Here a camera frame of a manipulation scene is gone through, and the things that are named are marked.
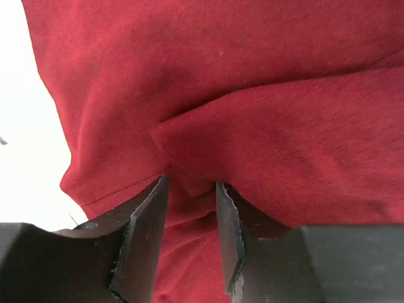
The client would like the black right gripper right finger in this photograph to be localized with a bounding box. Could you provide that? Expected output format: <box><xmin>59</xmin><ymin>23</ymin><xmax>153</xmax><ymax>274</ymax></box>
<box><xmin>216</xmin><ymin>183</ymin><xmax>403</xmax><ymax>302</ymax></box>

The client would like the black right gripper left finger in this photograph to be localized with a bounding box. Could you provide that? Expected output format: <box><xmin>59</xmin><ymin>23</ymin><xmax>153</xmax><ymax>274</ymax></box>
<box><xmin>1</xmin><ymin>176</ymin><xmax>169</xmax><ymax>303</ymax></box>

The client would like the dark red t shirt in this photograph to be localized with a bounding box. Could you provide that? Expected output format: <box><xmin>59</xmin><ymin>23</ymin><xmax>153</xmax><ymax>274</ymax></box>
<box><xmin>23</xmin><ymin>1</ymin><xmax>403</xmax><ymax>302</ymax></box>

